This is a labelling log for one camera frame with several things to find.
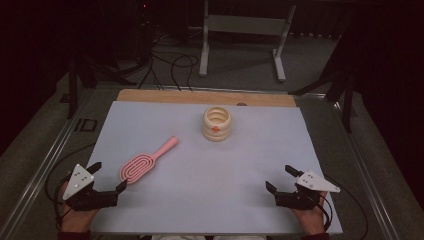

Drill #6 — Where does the aluminium floor rail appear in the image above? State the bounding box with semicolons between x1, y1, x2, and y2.
0;88;98;240
333;99;403;240

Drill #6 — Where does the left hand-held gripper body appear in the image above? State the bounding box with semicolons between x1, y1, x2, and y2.
62;163;120;212

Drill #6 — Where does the pink hairbrush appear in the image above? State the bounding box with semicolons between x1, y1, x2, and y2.
119;135;180;185

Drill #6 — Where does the person's right hand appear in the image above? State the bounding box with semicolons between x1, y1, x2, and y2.
292;191;330;236

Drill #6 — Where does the person's left hand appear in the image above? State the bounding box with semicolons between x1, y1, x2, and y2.
59;181;98;233

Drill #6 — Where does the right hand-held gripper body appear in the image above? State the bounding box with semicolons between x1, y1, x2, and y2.
274;169;342;211

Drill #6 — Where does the right hand-held gripper cable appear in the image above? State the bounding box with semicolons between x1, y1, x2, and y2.
309;174;370;240

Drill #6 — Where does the black tripod stand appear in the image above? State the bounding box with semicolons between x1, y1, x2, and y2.
289;33;356;134
59;56;138;120

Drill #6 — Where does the black floor cable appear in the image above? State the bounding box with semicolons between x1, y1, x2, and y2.
137;33;165;91
170;54;200;92

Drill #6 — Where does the white metal stand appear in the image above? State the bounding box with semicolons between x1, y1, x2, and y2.
198;0;297;83

